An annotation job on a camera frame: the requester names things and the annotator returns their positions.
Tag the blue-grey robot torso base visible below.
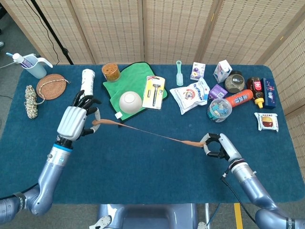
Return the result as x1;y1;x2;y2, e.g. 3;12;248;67
89;204;210;229

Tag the brown honey squeeze bottle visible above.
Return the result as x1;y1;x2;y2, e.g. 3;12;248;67
246;76;265;109

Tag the razor in blister pack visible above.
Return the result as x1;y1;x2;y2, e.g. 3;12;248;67
142;75;166;110

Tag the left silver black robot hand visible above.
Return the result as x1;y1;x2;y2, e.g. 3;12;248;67
56;90;102;141

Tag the clear jar of rubber bands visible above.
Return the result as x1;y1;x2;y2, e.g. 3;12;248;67
102;62;121;83

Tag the coiled beige rope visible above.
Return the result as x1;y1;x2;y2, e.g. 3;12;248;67
24;85;45;119

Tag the clear tub of binder clips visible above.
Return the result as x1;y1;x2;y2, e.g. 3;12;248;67
206;98;233;123

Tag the white packet with blue text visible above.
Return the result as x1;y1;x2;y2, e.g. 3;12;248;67
192;77;210;96

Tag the small purple box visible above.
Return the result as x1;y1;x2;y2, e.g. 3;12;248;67
208;83;228;100

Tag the round woven rattan coaster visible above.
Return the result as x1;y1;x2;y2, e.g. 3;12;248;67
36;73;71;101

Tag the green microfiber cloth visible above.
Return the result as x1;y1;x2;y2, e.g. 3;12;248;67
102;62;169;128

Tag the white and blue milk carton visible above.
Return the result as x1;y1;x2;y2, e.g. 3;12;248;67
213;60;233;83

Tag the packaged bun snack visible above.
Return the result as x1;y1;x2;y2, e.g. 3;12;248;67
254;112;279;133

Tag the orange-red cylindrical tube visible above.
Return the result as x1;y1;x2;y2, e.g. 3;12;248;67
224;89;254;109

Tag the cream ceramic bowl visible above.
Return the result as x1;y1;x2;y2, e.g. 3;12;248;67
119;91;142;115

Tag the black tripod stand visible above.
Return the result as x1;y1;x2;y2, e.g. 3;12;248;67
30;0;74;65

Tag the white bottle with yellow cap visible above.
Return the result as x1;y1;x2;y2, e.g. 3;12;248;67
80;69;96;97

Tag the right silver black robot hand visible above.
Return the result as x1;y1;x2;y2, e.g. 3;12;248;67
199;133;244;163

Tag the blue carpet table cover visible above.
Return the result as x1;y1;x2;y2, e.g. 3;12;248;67
0;63;305;205

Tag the white snack bag with logo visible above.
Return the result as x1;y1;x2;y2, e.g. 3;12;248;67
169;84;210;115

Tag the white plastic measuring jug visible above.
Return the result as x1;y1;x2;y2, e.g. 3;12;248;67
20;53;53;79

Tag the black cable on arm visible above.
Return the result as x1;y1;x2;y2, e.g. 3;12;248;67
0;182;40;201

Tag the purple toothpaste tube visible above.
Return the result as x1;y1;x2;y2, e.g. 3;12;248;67
12;52;34;69

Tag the small purple-print card package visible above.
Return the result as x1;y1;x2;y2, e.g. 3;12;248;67
190;62;206;81

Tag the dark blue rectangular box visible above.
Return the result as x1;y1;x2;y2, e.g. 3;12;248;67
260;77;277;110

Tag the black cable with angled plug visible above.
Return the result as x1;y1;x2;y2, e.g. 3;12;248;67
221;173;257;229

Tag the round glass jar dark lid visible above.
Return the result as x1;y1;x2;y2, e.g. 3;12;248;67
224;71;245;94

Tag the light green plastic brush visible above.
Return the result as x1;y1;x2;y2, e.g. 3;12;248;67
175;60;184;86

